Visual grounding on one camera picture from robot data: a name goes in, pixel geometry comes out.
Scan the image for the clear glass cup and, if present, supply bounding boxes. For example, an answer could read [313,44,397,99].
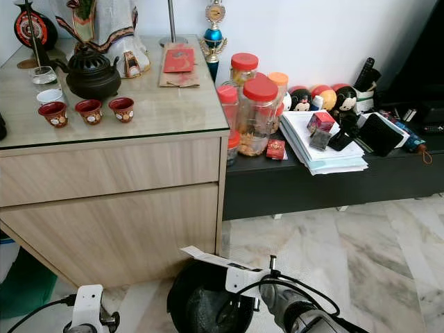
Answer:
[31,66,60,93]

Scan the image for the black red round vase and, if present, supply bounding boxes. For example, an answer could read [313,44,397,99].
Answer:
[14,2,58,51]

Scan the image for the light wooden drawer cabinet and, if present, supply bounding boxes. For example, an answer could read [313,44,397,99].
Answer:
[0,35,230,289]

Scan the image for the small grey box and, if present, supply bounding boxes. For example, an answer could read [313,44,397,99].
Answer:
[310,128,332,151]

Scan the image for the small red packet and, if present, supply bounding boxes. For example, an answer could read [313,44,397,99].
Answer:
[266,139,288,161]

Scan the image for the orange red round plush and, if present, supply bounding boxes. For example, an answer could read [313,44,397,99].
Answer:
[311,84,338,112]

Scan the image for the black rubbish bin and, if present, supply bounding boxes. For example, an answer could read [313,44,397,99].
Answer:
[166,259,261,333]

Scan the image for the black remote control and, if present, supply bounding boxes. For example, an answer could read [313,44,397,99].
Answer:
[354,57,383,92]

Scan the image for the thin dark stick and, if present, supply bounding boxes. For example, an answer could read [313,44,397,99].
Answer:
[24,0,43,67]

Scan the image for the white robed deity statue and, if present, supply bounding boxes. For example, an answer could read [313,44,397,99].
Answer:
[52,0,152,79]

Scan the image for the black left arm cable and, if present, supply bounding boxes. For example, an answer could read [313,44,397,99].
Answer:
[7,294,77,333]

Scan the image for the medium red lid jar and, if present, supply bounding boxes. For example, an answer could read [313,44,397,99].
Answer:
[230,53,260,88]

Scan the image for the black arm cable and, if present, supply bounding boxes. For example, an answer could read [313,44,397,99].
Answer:
[7,294,77,333]
[255,273,370,333]

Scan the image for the blue folded umbrella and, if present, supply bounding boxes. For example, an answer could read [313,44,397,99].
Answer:
[388,114,434,165]

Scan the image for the small red box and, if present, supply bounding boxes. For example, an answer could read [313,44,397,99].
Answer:
[307,111,336,136]

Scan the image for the small red patterned cup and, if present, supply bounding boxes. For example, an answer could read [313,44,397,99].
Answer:
[75,99,103,126]
[40,102,69,129]
[108,97,135,124]

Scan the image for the black lidded incense pot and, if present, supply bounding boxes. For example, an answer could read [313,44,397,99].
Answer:
[54,44,122,101]

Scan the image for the black white mouse plush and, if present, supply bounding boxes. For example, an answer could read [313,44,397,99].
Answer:
[332,85,360,120]
[288,87,314,114]

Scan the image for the white blue box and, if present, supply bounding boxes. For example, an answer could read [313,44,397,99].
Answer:
[0,236,21,286]

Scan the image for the slim red lid jar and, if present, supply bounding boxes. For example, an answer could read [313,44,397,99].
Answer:
[216,84,241,167]

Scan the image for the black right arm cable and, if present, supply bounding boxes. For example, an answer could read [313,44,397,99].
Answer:
[255,273,370,333]

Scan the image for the green plastic container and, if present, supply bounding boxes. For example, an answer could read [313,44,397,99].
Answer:
[0,243,58,321]

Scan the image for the small black gadget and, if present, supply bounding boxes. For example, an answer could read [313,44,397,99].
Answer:
[330,121,361,153]

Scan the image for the small white cup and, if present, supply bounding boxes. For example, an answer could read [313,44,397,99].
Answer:
[36,89,65,106]

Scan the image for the metal lamp stand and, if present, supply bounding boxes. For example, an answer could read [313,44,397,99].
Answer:
[158,0,189,46]

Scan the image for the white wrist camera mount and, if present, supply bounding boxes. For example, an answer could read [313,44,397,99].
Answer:
[223,255,278,298]
[72,284,105,332]

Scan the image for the orange lid plastic jar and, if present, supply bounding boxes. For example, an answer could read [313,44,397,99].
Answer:
[268,71,290,105]

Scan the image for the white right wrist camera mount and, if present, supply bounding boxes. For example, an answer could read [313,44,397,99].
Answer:
[223,255,278,298]

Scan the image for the black low console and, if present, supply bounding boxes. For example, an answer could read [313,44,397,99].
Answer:
[222,103,444,221]

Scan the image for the flat black case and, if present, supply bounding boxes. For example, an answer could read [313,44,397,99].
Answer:
[359,112,407,158]

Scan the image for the gold blue trophy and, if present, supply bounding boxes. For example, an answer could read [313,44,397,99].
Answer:
[199,0,229,83]

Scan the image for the red envelope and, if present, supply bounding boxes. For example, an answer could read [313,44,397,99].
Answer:
[163,44,196,74]

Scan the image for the stack of white papers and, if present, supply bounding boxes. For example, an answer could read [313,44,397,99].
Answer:
[280,110,369,176]

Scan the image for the large red lid jar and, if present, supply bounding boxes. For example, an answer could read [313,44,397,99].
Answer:
[237,76,280,157]

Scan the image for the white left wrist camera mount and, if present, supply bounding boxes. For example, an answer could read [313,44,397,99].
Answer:
[72,284,105,332]

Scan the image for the white holder cup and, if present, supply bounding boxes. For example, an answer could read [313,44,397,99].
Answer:
[354,89,376,114]

